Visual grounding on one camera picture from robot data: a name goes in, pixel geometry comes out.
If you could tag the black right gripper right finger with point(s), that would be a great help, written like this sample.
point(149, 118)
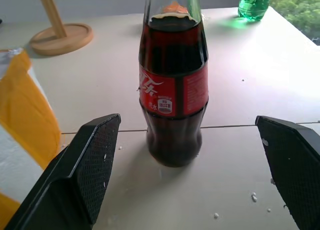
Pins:
point(295, 165)

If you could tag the glass cola bottle red label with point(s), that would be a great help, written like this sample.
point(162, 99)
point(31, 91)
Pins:
point(173, 89)

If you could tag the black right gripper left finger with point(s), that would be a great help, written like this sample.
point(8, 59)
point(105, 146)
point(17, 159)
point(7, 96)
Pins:
point(75, 175)

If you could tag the wooden stand with round base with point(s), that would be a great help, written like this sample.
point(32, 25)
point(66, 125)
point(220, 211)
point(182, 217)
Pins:
point(61, 32)

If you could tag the green plastic soda bottle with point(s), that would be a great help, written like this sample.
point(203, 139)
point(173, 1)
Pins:
point(252, 4)

